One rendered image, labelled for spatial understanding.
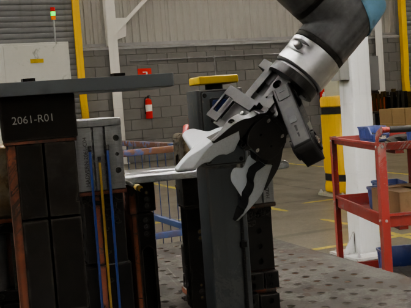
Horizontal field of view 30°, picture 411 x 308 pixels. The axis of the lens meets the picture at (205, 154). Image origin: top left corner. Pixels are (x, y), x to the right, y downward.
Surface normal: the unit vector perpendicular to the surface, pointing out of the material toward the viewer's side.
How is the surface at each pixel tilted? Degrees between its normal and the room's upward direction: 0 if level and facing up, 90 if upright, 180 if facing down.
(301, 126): 54
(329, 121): 90
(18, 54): 90
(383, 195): 90
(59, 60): 90
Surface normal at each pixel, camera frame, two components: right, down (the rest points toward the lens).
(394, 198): -0.96, 0.09
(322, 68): 0.38, 0.26
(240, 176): -0.81, -0.01
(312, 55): 0.00, -0.07
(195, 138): -0.08, -0.81
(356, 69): 0.38, 0.04
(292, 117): -0.48, -0.51
